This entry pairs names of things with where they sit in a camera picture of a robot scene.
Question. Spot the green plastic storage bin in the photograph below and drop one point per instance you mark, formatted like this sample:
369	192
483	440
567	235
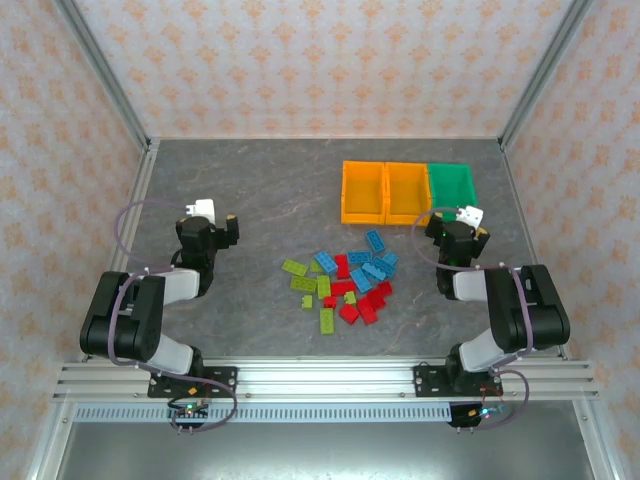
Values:
450	187

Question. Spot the small green lego brick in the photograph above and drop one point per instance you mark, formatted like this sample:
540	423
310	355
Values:
350	298
316	266
307	301

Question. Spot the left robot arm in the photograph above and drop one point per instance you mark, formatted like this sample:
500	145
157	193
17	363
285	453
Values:
125	320

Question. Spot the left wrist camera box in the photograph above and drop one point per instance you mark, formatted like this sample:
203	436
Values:
205	210

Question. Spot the small red lego brick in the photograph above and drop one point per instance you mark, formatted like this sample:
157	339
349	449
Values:
330	302

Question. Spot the yellow plastic storage bin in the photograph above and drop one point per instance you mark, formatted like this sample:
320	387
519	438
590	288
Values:
362	192
407	192

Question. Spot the aluminium lower frame post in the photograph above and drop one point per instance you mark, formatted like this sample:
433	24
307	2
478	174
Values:
47	445
595	445

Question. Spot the aluminium frame corner post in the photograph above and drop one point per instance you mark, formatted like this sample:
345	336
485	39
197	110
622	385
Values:
544	70
102	70

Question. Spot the blue lego brick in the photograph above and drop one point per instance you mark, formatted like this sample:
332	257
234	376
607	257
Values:
324	260
359	257
390	258
361	280
378	271
375	240

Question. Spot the wide aluminium mounting rail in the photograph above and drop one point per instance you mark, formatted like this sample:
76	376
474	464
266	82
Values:
325	380

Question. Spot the small circuit board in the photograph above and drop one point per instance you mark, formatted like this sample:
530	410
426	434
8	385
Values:
482	412
187	411

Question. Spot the aluminium table side rail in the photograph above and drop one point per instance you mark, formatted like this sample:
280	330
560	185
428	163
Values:
520	200
137	190

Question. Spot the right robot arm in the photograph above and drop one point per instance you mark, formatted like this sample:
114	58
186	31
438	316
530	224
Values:
525	315

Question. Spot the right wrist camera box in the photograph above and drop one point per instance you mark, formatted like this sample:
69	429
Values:
471	216

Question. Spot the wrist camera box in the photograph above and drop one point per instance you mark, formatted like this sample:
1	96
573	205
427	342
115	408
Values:
205	210
471	216

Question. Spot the grey metal panel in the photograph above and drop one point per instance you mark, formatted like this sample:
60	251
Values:
320	455

